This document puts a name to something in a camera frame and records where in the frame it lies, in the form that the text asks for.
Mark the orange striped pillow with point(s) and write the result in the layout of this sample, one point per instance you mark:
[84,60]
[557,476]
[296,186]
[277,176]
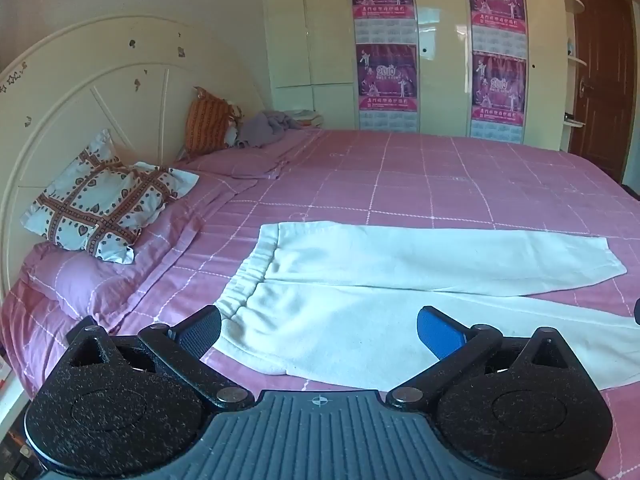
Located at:
[207,124]

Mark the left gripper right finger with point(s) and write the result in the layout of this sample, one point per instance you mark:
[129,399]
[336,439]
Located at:
[458,350]

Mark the grey crumpled garment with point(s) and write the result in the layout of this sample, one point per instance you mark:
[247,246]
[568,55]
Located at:
[265,128]

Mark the white sweatpants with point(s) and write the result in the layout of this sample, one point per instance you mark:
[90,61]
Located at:
[338,304]

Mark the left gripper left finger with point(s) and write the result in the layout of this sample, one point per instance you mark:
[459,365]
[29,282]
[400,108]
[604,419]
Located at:
[180,348]

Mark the upper right pink poster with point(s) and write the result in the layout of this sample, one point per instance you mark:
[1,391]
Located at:
[499,28]

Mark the cream wardrobe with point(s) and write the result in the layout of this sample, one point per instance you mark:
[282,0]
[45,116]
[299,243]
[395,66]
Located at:
[313,65]

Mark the lower left pink poster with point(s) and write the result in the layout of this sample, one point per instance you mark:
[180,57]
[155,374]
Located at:
[388,87]

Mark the brown wooden door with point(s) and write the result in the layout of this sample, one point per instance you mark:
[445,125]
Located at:
[606,85]

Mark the stack of folded clothes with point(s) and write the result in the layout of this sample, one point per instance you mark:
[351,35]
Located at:
[306,118]

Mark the pink checked bed sheet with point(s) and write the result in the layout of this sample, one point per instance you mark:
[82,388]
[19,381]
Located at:
[381,179]

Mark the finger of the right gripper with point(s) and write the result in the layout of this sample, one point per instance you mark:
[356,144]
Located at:
[637,311]

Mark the lower right pink poster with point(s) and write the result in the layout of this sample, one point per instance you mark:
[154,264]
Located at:
[498,98]

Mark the heart patterned white pillow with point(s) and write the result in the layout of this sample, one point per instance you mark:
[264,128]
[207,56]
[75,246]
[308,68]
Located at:
[100,205]

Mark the pink poster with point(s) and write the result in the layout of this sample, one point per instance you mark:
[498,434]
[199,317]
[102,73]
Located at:
[499,28]
[388,87]
[498,98]
[385,21]

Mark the cream corner shelves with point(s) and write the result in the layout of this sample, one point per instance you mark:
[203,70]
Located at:
[573,8]

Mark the pink pillow under sheet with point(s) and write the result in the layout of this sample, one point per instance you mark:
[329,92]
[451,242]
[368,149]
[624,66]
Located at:
[86,286]

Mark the upper left pink poster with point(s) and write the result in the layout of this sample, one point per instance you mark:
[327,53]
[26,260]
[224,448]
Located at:
[385,21]

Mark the cream round headboard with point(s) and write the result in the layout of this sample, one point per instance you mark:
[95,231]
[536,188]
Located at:
[131,75]

